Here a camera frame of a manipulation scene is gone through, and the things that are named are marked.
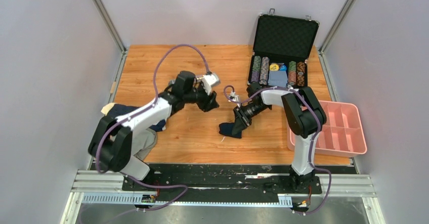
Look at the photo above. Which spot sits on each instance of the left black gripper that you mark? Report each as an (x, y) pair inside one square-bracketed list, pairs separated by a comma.
[(206, 105)]

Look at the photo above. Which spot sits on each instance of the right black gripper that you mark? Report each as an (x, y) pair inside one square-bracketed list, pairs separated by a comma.
[(241, 121)]

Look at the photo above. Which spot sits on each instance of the navy orange boxer briefs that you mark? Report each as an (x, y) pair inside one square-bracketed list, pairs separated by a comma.
[(226, 129)]

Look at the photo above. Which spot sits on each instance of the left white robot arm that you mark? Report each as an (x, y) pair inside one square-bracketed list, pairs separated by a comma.
[(113, 144)]

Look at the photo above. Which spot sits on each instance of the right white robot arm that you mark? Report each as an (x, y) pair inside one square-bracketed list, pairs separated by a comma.
[(305, 117)]

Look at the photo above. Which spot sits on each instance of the grey poker chip stack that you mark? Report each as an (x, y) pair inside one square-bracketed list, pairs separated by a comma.
[(264, 71)]

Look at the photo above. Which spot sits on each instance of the blue playing card deck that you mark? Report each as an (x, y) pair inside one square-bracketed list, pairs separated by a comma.
[(278, 78)]

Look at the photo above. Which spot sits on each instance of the purple poker chip stack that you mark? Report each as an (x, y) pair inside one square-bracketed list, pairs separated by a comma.
[(256, 67)]

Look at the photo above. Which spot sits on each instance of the yellow dealer button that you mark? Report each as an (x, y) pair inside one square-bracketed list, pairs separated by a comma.
[(274, 67)]

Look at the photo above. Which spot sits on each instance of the grey cloth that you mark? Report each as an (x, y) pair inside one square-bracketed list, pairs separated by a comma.
[(143, 143)]

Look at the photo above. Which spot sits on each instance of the green poker chip stack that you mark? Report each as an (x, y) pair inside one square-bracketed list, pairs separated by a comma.
[(292, 73)]

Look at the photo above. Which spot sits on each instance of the brown poker chip stack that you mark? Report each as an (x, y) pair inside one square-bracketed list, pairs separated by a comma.
[(300, 78)]

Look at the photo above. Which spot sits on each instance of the navy white orange garment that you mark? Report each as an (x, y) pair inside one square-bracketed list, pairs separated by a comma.
[(115, 109)]

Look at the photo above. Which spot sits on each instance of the black poker chip case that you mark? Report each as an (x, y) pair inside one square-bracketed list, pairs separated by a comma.
[(284, 39)]

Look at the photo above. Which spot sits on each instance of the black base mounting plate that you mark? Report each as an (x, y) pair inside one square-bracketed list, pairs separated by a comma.
[(228, 183)]

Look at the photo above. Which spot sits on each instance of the pink compartment tray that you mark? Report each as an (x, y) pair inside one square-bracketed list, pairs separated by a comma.
[(342, 135)]

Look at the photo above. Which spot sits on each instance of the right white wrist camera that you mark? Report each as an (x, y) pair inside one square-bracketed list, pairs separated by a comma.
[(234, 98)]

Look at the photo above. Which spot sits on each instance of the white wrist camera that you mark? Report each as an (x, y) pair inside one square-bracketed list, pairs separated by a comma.
[(209, 81), (234, 98)]

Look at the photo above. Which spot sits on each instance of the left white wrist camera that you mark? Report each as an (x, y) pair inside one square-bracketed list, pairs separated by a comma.
[(209, 81)]

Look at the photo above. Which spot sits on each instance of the aluminium frame rail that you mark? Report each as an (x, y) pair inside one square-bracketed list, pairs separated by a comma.
[(90, 187)]

